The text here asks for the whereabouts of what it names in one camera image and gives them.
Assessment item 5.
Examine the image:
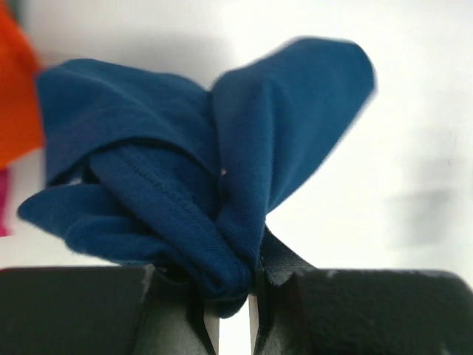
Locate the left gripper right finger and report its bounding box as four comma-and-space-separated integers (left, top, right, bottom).
248, 231, 472, 355

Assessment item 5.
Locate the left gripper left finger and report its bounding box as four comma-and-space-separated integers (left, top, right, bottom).
1, 266, 220, 355

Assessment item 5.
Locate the blue t-shirt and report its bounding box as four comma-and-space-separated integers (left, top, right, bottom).
18, 38, 375, 318

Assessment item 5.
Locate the pink folded t-shirt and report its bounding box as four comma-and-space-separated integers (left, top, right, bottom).
0, 168, 11, 237

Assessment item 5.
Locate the orange folded t-shirt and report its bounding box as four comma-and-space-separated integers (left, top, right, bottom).
0, 1, 44, 168

